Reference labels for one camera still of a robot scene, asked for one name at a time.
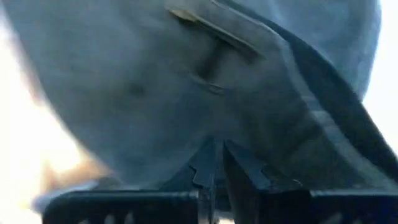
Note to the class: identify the black hat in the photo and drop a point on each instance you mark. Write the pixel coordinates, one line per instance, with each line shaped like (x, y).
(124, 93)

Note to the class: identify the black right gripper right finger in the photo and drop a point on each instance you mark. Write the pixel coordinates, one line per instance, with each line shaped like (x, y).
(255, 193)

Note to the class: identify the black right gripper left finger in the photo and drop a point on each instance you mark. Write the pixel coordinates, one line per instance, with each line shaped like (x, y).
(206, 168)

